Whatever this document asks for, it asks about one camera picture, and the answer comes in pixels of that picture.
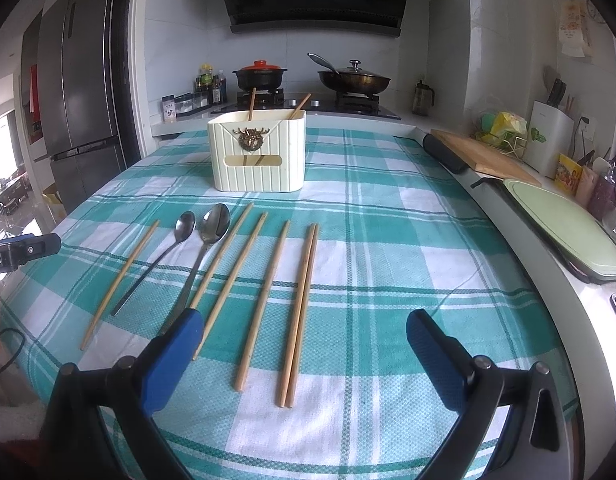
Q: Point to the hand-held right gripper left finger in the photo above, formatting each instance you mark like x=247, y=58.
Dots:
x=173, y=360

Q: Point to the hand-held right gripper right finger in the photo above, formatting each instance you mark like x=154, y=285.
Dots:
x=438, y=360

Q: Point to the wooden chopstick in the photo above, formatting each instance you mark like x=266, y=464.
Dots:
x=304, y=310
x=223, y=255
x=263, y=305
x=295, y=315
x=251, y=105
x=120, y=285
x=238, y=265
x=300, y=106

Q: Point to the large steel spoon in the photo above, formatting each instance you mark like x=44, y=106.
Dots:
x=215, y=222

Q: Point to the cream ribbed utensil holder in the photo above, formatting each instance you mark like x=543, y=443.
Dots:
x=288, y=160

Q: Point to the dark wooden furniture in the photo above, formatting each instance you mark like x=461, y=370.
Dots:
x=8, y=195

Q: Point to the green plaid tablecloth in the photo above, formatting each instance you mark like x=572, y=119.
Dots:
x=388, y=240

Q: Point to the black tray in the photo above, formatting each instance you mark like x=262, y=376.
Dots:
x=568, y=266

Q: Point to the grey refrigerator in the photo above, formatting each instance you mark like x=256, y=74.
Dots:
x=83, y=85

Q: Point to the light green cutting board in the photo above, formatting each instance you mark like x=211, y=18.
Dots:
x=563, y=225

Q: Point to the black padded roll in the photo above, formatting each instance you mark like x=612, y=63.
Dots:
x=445, y=154

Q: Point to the wooden tray with items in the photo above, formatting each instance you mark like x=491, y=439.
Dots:
x=488, y=160

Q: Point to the yellow snack packet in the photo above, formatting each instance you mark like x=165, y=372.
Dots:
x=569, y=175

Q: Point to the yellow green cloth bundle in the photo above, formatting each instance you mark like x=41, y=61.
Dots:
x=505, y=127

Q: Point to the white knife block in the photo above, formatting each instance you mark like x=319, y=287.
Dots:
x=550, y=140

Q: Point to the tall sauce bottle green label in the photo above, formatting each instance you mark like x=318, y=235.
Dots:
x=205, y=82

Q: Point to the small dark sauce bottle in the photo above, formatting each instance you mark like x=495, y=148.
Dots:
x=217, y=91

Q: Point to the glass kettle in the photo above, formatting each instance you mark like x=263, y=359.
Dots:
x=423, y=100

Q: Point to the black gas stove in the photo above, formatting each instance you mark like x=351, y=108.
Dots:
x=328, y=106

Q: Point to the black wok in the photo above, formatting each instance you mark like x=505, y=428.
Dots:
x=358, y=86

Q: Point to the glass pan lid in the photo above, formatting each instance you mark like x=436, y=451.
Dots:
x=355, y=71

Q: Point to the hanging printed packet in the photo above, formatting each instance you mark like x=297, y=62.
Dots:
x=575, y=25

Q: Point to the black range hood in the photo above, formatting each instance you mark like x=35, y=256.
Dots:
x=313, y=5

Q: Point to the red wall hanging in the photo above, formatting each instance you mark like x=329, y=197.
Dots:
x=34, y=105

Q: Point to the white wall outlet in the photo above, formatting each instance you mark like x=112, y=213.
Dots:
x=587, y=129

